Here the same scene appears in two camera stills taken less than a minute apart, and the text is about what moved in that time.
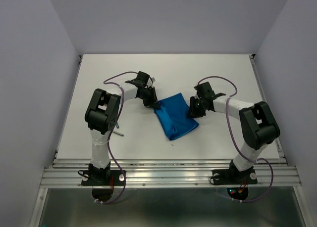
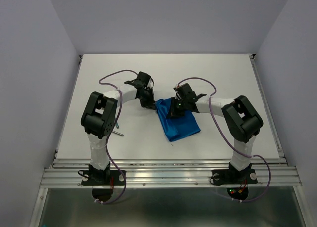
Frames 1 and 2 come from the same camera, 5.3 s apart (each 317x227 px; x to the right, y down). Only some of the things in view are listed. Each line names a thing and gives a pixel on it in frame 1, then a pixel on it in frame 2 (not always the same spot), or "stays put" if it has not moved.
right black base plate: x=234 y=177 stays put
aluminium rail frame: x=62 y=173 stays put
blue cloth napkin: x=174 y=115 stays put
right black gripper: x=193 y=112 -> x=173 y=113
